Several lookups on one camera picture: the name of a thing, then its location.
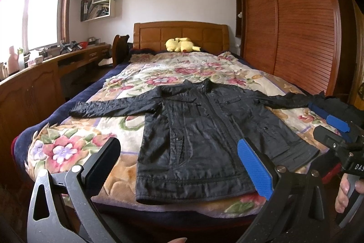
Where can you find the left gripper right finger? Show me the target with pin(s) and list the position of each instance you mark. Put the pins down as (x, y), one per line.
(295, 209)

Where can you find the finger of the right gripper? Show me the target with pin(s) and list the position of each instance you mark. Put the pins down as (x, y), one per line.
(338, 124)

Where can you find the black jacket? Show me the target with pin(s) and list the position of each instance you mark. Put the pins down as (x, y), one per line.
(189, 150)

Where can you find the person's right hand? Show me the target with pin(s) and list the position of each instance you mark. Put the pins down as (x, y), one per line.
(342, 199)

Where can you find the person's left hand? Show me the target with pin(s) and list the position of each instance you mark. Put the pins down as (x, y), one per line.
(178, 240)

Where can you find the floral bed blanket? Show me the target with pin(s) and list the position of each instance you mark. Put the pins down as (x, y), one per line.
(58, 147)

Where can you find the wooden louvered wardrobe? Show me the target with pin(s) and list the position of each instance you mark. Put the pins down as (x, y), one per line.
(309, 43)

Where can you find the wooden desk cabinet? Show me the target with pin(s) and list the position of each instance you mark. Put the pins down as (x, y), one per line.
(31, 95)

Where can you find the navy blue bed sheet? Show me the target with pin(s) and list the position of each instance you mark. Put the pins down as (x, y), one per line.
(24, 139)

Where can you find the pink bottle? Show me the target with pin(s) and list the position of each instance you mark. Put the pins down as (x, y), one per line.
(13, 65)

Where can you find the yellow Pikachu plush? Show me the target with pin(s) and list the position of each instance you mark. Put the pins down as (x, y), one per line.
(181, 45)

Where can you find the wooden headboard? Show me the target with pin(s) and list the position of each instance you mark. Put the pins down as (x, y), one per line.
(211, 37)

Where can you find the wooden chair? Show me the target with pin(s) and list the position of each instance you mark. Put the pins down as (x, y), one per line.
(120, 49)

